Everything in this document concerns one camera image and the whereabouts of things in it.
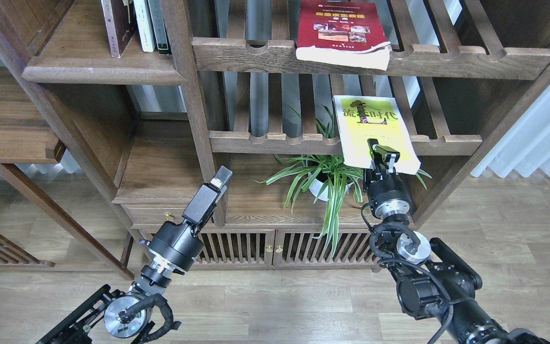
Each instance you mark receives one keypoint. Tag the brass cabinet door knobs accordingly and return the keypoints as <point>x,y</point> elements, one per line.
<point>276,249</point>

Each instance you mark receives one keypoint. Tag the white curtain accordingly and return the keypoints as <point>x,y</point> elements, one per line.
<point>525,148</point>

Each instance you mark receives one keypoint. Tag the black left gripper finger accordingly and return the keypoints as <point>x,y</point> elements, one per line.
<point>202,205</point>

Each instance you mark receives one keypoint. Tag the yellow green book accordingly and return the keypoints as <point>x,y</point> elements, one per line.
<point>361,118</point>

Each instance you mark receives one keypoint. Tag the white upright book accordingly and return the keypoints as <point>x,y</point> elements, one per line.
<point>144,25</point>

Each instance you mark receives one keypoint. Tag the dark brown book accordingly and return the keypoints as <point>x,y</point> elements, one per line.
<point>120,20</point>

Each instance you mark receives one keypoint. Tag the dark wooden bookshelf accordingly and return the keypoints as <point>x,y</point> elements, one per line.
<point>149,127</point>

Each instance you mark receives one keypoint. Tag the dark upright book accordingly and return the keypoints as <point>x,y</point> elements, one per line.
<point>159,27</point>

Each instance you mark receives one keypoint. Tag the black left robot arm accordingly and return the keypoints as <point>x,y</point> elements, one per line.
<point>142,312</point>

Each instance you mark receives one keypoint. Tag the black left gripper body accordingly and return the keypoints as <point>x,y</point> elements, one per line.
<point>175,247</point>

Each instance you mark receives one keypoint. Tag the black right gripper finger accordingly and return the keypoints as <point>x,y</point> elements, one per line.
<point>375,156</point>
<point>385,158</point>

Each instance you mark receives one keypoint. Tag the red book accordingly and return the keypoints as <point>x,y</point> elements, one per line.
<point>342,33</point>

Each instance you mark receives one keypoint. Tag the white plant pot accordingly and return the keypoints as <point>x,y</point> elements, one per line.
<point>320,190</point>

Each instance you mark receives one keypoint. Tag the green spider plant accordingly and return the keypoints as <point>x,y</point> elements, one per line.
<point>390,239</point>

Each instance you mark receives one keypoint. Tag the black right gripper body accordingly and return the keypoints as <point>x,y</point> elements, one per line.
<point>388,196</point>

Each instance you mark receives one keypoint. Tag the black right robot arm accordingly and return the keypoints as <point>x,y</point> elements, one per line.
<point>432,281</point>

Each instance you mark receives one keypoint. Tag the brass drawer knob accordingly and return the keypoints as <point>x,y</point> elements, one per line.
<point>169,217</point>

